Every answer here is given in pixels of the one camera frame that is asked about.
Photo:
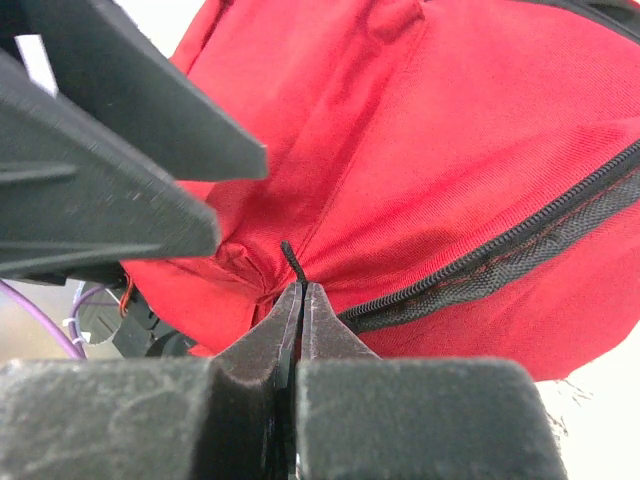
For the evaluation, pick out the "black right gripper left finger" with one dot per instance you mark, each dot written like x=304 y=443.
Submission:
x=248 y=430

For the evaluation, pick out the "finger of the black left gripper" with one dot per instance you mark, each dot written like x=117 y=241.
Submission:
x=73 y=194
x=104 y=65

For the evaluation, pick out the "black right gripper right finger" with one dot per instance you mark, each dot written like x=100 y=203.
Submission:
x=332 y=375

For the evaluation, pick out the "red student backpack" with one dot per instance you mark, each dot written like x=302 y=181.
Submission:
x=462 y=177

